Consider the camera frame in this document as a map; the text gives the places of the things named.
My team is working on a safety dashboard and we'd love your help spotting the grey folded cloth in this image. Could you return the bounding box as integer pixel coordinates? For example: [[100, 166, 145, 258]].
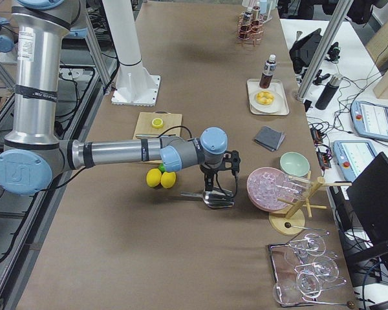
[[253, 126, 285, 152]]

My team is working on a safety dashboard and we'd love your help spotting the glass on wooden stand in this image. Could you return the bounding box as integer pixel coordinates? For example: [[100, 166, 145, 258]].
[[279, 174, 312, 201]]

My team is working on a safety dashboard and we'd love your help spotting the half lemon slice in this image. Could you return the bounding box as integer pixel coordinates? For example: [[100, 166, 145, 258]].
[[151, 118, 164, 129]]

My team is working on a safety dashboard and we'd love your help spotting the black monitor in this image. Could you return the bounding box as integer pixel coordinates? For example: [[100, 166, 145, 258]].
[[347, 152, 388, 243]]

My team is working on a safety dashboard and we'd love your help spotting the black foam case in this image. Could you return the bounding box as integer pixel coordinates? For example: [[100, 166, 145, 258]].
[[289, 28, 322, 74]]

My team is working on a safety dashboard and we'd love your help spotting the twisted glazed donut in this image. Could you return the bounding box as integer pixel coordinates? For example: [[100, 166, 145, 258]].
[[255, 91, 274, 105]]

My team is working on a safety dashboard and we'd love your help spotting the wooden glass tree stand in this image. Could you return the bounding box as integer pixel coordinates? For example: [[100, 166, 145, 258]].
[[269, 171, 352, 236]]

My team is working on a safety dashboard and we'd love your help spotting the pink bowl with ice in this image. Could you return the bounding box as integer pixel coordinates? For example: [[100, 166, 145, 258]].
[[246, 167, 293, 212]]

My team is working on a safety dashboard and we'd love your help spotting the tea bottle in rack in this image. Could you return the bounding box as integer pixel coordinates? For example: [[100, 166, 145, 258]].
[[239, 12, 251, 39], [251, 5, 261, 32]]

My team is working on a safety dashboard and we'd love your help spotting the wine glass middle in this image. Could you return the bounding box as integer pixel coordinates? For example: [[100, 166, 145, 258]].
[[294, 255, 339, 283]]

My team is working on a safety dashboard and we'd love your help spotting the green bowl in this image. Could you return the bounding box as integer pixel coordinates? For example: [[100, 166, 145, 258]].
[[279, 152, 310, 177]]

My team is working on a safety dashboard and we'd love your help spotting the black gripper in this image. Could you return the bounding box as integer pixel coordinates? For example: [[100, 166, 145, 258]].
[[200, 163, 221, 192]]

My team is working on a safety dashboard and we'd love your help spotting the cream rabbit tray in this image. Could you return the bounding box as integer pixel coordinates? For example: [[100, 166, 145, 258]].
[[246, 79, 289, 116]]

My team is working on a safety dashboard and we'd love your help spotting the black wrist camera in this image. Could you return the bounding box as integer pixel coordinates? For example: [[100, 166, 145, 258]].
[[224, 150, 241, 177]]

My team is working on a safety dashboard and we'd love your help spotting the yellow lemon near scoop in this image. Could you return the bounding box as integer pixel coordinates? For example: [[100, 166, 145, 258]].
[[145, 168, 162, 188]]

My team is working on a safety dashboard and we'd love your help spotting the tea bottle in rack rear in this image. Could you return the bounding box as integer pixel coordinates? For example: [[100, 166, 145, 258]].
[[251, 5, 261, 32]]

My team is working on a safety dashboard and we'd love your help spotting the tea bottle in rack front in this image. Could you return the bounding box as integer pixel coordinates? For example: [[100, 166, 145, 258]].
[[239, 12, 251, 39]]

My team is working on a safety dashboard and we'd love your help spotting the aluminium frame post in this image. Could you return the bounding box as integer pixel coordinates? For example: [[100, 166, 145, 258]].
[[296, 0, 353, 101]]

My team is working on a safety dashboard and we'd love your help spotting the green lime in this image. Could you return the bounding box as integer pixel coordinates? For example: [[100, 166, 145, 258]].
[[158, 163, 166, 173]]

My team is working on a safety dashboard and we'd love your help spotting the white round plate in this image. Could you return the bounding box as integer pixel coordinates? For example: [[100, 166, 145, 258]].
[[249, 90, 283, 114]]

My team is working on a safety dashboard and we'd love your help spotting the wine glass top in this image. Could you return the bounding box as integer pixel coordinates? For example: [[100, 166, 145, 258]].
[[287, 229, 330, 258]]

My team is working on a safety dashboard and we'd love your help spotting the copper wire bottle rack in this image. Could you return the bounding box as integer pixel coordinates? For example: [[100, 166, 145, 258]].
[[237, 8, 264, 47]]

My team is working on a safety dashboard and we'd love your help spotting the bamboo cutting board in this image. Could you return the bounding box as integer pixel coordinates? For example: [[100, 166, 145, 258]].
[[132, 111, 184, 165]]

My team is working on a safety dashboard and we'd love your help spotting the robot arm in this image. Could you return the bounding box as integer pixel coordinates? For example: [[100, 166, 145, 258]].
[[0, 1, 228, 196], [0, 17, 18, 65]]

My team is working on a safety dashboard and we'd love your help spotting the tea bottle on tray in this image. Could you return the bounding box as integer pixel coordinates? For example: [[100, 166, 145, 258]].
[[259, 54, 276, 88]]

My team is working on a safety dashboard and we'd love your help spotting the steel muddler black tip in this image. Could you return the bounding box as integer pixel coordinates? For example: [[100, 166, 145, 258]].
[[135, 134, 162, 139]]

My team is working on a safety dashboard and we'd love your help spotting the black thermos flask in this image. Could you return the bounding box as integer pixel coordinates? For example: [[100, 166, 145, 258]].
[[315, 74, 343, 110]]

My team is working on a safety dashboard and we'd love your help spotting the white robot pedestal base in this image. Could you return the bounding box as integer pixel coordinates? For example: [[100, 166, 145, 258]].
[[103, 1, 161, 107]]

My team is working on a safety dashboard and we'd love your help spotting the yellow lemon far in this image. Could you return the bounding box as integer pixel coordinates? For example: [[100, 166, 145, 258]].
[[160, 172, 177, 189]]

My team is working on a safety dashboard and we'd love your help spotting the mirror tray with glasses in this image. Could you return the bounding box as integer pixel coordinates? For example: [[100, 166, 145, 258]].
[[267, 243, 317, 307]]

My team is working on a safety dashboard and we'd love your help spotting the metal ice scoop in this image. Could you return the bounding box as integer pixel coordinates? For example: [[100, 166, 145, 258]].
[[180, 187, 234, 209]]

